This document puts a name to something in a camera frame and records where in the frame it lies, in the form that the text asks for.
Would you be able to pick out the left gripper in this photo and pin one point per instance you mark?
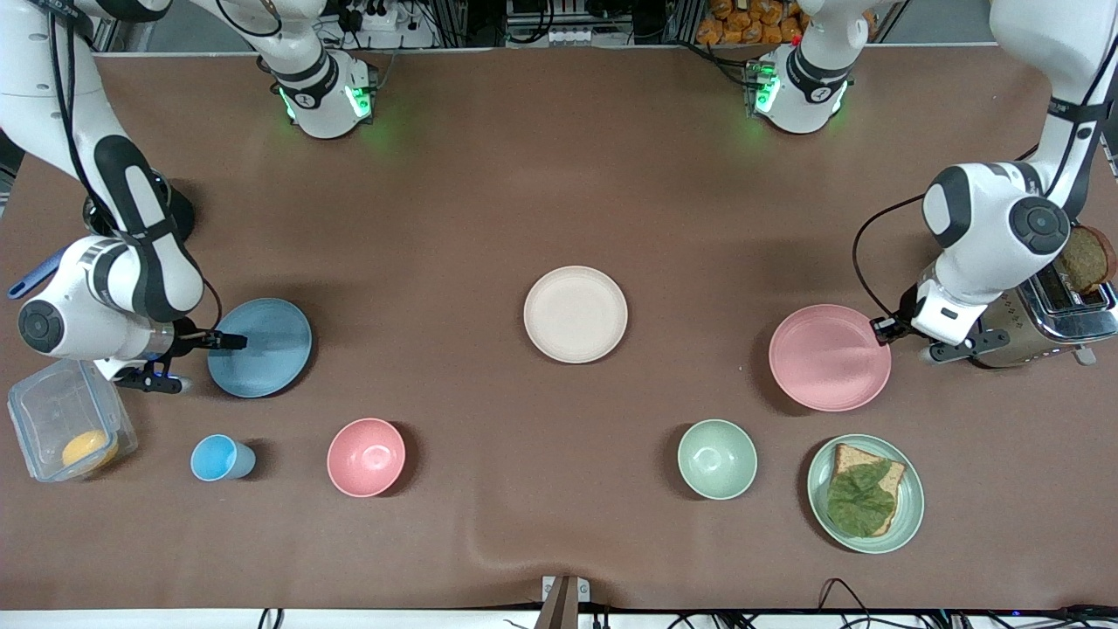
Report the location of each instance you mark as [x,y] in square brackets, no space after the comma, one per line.
[900,321]

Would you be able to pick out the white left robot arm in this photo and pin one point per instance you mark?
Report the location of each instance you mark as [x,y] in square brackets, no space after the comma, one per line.
[978,218]

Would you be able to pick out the clear plastic container blue seal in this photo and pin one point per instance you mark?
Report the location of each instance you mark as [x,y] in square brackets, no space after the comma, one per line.
[52,411]

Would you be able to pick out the green lettuce leaf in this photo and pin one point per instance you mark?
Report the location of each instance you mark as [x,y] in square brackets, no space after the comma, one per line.
[860,502]

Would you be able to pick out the green bowl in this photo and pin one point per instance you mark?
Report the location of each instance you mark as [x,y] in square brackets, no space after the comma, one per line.
[717,459]

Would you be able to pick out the metal table bracket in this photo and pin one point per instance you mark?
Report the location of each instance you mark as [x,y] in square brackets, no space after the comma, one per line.
[563,603]

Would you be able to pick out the beige plate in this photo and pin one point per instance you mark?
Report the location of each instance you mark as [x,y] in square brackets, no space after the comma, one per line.
[576,314]

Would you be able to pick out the pink bowl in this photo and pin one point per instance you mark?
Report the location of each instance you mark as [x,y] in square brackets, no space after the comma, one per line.
[367,458]

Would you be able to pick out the green plate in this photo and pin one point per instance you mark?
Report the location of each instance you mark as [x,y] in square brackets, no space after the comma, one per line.
[908,515]

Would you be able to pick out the orange snack bag pile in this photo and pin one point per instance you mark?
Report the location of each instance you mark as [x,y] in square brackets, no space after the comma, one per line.
[751,22]

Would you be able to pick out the brown bread slice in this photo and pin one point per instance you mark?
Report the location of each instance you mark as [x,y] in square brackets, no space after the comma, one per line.
[852,459]

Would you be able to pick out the light blue cup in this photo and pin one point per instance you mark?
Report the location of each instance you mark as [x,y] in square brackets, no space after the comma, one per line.
[217,458]

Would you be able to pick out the brown table cloth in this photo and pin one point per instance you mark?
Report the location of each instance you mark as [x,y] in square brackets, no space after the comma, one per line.
[559,218]

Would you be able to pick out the pink plate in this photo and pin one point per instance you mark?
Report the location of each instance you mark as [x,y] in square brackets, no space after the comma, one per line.
[830,358]

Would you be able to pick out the blue plate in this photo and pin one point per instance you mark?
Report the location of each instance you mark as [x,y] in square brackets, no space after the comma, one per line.
[271,358]

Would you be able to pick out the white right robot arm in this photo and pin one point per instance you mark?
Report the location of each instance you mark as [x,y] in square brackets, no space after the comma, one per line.
[148,262]

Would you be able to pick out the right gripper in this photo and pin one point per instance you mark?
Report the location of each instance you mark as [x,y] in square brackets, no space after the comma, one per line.
[188,336]

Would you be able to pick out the dark toast slice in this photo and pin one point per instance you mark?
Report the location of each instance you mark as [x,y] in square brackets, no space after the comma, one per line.
[1087,258]

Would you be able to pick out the silver toaster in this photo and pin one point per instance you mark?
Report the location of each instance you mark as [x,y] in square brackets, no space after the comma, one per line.
[1048,336]

